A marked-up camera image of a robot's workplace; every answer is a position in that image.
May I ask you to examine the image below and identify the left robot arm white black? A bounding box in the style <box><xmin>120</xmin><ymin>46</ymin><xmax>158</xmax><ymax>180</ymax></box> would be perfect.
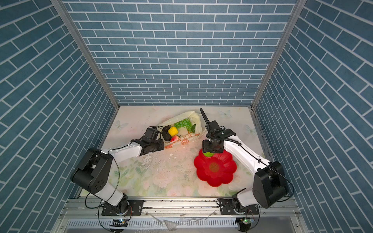
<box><xmin>71</xmin><ymin>138</ymin><xmax>164</xmax><ymax>212</ymax></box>

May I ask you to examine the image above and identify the crumpled clear plastic wrap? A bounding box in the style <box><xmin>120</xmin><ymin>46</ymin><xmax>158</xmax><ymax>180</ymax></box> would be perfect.
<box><xmin>146</xmin><ymin>211</ymin><xmax>216</xmax><ymax>231</ymax></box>

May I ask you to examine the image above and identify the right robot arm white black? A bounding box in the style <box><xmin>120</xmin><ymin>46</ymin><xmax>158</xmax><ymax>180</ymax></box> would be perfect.
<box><xmin>203</xmin><ymin>129</ymin><xmax>289</xmax><ymax>213</ymax></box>

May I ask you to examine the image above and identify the right circuit board with wires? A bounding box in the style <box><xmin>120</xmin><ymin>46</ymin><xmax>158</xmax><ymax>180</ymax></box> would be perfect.
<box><xmin>236</xmin><ymin>217</ymin><xmax>254</xmax><ymax>233</ymax></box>

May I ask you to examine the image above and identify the left circuit board with wires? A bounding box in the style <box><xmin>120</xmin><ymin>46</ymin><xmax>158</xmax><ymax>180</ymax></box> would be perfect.
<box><xmin>109</xmin><ymin>219</ymin><xmax>128</xmax><ymax>233</ymax></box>

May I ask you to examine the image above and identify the yellow lemon toy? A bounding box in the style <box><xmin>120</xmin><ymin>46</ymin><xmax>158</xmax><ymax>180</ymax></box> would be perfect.
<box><xmin>168</xmin><ymin>126</ymin><xmax>178</xmax><ymax>137</ymax></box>

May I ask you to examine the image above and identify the red flower-shaped plastic plate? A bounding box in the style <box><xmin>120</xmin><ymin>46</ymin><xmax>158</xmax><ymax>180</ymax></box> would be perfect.
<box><xmin>193</xmin><ymin>149</ymin><xmax>237</xmax><ymax>187</ymax></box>

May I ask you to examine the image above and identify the green lime toy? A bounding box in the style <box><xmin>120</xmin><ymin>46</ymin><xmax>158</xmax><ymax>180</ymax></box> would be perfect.
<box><xmin>203</xmin><ymin>152</ymin><xmax>215</xmax><ymax>157</ymax></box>

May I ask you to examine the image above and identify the green grape bunch toy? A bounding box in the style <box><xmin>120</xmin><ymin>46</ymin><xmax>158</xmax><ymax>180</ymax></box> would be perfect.
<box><xmin>175</xmin><ymin>118</ymin><xmax>192</xmax><ymax>132</ymax></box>

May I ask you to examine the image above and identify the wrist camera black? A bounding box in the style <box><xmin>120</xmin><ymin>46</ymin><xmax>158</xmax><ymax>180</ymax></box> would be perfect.
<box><xmin>206</xmin><ymin>120</ymin><xmax>221</xmax><ymax>133</ymax></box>
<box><xmin>142</xmin><ymin>126</ymin><xmax>160</xmax><ymax>142</ymax></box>

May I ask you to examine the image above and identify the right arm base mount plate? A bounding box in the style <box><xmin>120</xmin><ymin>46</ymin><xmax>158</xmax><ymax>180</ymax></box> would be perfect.
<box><xmin>216</xmin><ymin>198</ymin><xmax>259</xmax><ymax>215</ymax></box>

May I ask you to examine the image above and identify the aluminium front rail frame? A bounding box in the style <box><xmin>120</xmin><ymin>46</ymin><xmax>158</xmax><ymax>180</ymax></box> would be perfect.
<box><xmin>52</xmin><ymin>197</ymin><xmax>308</xmax><ymax>233</ymax></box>

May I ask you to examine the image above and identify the yellowish plastic fruit-print bag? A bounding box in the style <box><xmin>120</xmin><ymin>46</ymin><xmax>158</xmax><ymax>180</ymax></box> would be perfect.
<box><xmin>159</xmin><ymin>111</ymin><xmax>206</xmax><ymax>149</ymax></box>

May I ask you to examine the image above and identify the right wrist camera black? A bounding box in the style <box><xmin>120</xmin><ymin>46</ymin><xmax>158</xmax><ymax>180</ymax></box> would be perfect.
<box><xmin>206</xmin><ymin>120</ymin><xmax>221</xmax><ymax>133</ymax></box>

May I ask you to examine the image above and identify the circuit board with wires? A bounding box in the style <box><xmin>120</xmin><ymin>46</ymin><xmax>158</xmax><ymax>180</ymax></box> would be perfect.
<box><xmin>236</xmin><ymin>217</ymin><xmax>254</xmax><ymax>233</ymax></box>
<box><xmin>109</xmin><ymin>219</ymin><xmax>128</xmax><ymax>233</ymax></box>

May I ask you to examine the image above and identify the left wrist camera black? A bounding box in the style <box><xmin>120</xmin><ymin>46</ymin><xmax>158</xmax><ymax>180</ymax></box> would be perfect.
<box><xmin>142</xmin><ymin>126</ymin><xmax>160</xmax><ymax>142</ymax></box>

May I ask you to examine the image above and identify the red strawberry toy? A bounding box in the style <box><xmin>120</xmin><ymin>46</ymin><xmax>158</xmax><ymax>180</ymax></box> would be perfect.
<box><xmin>170</xmin><ymin>135</ymin><xmax>179</xmax><ymax>142</ymax></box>

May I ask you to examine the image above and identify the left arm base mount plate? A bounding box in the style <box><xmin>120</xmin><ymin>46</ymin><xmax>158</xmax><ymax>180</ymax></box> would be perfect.
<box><xmin>102</xmin><ymin>200</ymin><xmax>144</xmax><ymax>216</ymax></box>

